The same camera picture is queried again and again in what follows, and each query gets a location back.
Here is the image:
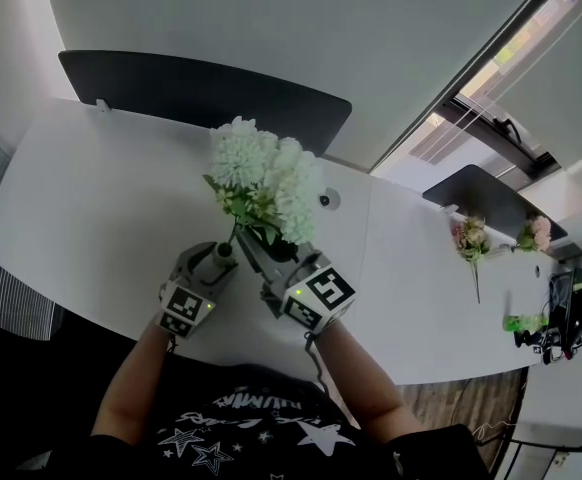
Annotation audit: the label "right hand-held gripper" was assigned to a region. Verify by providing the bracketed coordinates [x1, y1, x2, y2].
[232, 226, 357, 333]

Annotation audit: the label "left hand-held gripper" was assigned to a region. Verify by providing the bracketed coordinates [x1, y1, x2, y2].
[155, 241, 239, 340]

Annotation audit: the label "white vase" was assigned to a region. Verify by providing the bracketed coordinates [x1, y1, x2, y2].
[210, 241, 239, 282]

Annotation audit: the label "white flowers bunch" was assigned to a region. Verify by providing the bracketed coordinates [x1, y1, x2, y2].
[201, 115, 325, 260]

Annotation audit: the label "pink flowers with long stem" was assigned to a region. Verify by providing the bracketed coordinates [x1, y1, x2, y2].
[450, 215, 493, 304]

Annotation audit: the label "pale pink flowers bunch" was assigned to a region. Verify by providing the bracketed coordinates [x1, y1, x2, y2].
[515, 215, 553, 254]

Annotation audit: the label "person's right forearm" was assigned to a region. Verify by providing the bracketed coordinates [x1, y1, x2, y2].
[310, 325, 427, 445]

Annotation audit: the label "person's left forearm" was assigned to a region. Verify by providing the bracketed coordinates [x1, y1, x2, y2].
[90, 325, 177, 445]

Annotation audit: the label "white table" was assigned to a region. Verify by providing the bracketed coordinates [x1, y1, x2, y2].
[0, 96, 582, 387]

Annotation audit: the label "person's black star-print shirt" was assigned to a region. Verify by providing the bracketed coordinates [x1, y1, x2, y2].
[88, 362, 492, 480]

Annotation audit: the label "long black desk divider panel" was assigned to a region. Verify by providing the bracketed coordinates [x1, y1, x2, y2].
[57, 50, 353, 158]

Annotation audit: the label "short black desk divider panel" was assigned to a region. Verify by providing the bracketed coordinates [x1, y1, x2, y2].
[422, 163, 569, 242]

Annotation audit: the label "green plastic bottle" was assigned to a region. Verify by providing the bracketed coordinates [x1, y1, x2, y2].
[502, 312, 547, 334]

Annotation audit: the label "black helmet with green stripe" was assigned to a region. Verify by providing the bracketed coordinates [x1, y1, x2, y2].
[550, 266, 582, 364]

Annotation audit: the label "black metal rack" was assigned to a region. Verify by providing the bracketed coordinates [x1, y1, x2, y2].
[500, 432, 582, 480]

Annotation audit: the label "grey roller blind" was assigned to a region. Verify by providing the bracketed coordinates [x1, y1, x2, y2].
[495, 0, 582, 169]

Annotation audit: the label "black wrist cord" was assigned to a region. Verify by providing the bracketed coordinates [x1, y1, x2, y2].
[303, 331, 330, 395]

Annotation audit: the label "dark window frame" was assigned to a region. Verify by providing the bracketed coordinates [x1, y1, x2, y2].
[368, 0, 582, 185]

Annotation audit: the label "small black camera device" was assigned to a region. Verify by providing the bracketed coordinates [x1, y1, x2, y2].
[514, 328, 547, 350]

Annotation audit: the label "black window handle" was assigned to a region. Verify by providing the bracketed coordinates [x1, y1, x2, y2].
[493, 117, 523, 145]

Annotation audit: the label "white cable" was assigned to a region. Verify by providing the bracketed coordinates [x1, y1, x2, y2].
[473, 420, 515, 442]

